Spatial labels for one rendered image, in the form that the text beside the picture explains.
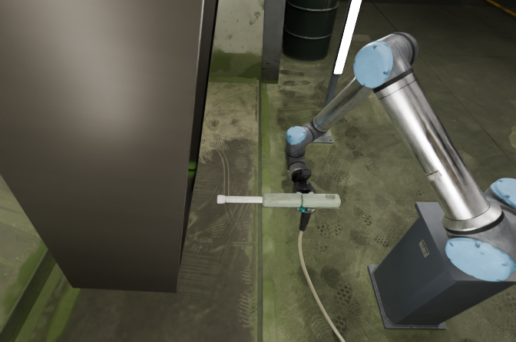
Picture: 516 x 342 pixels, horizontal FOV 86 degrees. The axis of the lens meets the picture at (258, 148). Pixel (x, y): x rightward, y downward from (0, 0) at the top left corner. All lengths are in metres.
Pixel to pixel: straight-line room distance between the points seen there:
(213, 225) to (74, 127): 1.32
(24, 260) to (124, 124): 1.37
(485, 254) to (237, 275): 1.10
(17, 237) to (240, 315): 1.14
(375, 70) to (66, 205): 0.83
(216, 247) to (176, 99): 1.33
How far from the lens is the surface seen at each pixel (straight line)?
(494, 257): 0.97
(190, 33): 0.39
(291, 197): 1.10
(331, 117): 1.24
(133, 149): 0.54
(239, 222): 1.76
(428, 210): 1.31
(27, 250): 1.82
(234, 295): 1.59
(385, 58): 0.83
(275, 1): 2.66
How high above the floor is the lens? 1.56
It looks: 45 degrees down
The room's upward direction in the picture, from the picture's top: 2 degrees clockwise
